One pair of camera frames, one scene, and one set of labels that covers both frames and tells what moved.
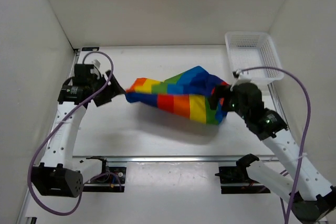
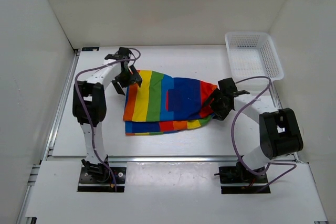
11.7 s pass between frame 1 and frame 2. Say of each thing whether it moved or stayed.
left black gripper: moved
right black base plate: stayed
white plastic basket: stayed
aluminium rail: stayed
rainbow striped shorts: moved
